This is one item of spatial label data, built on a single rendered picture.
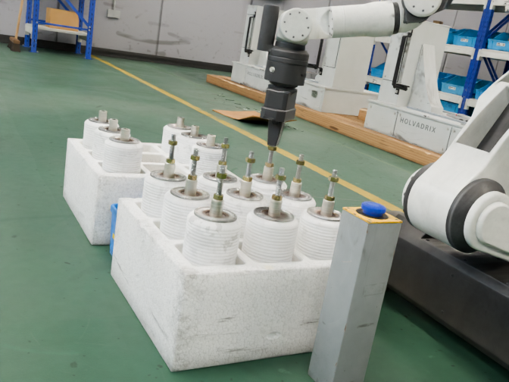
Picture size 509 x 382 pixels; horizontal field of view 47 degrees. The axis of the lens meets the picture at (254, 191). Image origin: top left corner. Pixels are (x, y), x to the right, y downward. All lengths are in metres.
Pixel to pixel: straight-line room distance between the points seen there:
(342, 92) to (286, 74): 3.24
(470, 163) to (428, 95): 2.68
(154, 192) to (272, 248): 0.29
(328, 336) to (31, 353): 0.49
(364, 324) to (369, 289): 0.06
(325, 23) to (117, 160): 0.59
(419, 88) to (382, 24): 2.61
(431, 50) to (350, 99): 0.85
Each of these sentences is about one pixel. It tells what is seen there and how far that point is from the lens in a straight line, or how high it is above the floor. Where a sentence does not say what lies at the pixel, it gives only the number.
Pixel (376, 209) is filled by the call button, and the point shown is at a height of 0.33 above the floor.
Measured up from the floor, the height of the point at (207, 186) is 0.24.
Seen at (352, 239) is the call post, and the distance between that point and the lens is 0.95.
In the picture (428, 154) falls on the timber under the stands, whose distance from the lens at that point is 3.42.
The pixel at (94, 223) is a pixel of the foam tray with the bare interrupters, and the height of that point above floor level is 0.06.
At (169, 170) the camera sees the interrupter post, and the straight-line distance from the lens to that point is 1.21.
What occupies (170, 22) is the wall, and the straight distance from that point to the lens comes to 7.62.
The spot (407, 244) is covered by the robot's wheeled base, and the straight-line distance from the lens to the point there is 1.35.
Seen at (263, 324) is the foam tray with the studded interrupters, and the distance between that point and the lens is 1.07.
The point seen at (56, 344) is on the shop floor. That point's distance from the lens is 1.09.
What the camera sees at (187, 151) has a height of 0.21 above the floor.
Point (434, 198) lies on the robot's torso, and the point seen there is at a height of 0.33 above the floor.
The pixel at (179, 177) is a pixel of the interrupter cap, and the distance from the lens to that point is 1.22.
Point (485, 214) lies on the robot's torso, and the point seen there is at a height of 0.33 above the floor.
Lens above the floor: 0.56
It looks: 15 degrees down
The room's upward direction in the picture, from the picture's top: 10 degrees clockwise
